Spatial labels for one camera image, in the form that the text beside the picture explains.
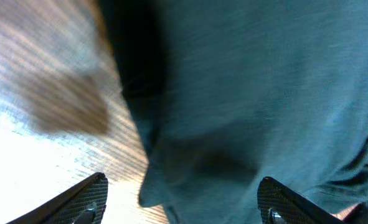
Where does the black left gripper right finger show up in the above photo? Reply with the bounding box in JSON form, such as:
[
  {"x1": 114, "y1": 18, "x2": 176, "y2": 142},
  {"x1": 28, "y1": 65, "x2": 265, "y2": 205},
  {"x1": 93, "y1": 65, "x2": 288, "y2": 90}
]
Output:
[{"x1": 257, "y1": 177, "x2": 342, "y2": 224}]

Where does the black t-shirt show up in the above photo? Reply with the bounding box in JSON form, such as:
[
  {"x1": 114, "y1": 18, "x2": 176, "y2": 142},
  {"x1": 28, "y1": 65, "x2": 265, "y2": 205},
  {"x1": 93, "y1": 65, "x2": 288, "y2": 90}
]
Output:
[{"x1": 99, "y1": 0, "x2": 368, "y2": 223}]

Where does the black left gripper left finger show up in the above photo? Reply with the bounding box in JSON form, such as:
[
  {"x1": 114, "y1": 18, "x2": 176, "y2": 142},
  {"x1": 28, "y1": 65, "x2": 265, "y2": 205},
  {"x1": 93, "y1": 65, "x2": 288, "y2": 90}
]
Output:
[{"x1": 8, "y1": 172, "x2": 108, "y2": 224}]

